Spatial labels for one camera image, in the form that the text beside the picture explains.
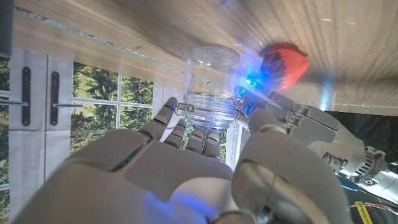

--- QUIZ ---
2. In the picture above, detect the clear glass hinged jar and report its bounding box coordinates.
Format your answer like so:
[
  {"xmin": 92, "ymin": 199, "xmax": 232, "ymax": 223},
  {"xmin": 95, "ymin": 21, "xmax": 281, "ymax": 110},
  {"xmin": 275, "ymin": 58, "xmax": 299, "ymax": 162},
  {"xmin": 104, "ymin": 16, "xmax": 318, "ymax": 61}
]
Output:
[{"xmin": 173, "ymin": 45, "xmax": 247, "ymax": 129}]

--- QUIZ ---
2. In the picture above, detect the red orange toy piece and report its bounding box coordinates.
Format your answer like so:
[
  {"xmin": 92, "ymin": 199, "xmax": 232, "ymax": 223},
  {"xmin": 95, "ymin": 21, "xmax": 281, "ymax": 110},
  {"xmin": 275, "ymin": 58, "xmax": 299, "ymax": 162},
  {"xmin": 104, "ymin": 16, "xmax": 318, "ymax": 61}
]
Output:
[{"xmin": 259, "ymin": 42, "xmax": 310, "ymax": 91}]

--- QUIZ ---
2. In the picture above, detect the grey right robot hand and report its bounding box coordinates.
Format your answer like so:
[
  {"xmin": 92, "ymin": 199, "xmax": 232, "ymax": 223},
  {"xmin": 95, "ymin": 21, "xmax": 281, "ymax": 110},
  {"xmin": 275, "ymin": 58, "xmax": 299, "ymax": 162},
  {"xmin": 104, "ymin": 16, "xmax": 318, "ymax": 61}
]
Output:
[{"xmin": 11, "ymin": 96, "xmax": 355, "ymax": 224}]

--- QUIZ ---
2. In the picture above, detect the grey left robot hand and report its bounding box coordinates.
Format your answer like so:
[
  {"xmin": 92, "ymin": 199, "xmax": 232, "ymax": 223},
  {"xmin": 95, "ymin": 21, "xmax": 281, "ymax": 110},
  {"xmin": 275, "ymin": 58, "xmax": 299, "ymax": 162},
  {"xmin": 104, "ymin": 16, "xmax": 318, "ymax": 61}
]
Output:
[{"xmin": 236, "ymin": 76, "xmax": 389, "ymax": 187}]

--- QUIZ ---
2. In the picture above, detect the yellow tagged wire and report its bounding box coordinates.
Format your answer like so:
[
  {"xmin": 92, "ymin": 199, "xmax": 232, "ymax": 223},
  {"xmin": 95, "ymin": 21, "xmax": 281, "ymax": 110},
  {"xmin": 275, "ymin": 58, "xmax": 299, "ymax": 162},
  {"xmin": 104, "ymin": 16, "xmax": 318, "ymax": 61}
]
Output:
[{"xmin": 348, "ymin": 200, "xmax": 398, "ymax": 224}]

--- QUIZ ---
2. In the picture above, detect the printed window forest backdrop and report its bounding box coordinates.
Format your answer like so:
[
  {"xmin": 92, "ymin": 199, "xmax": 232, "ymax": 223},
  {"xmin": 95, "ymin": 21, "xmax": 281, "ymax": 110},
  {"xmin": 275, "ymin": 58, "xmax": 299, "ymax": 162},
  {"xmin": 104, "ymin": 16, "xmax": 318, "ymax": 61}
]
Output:
[{"xmin": 0, "ymin": 46, "xmax": 246, "ymax": 224}]

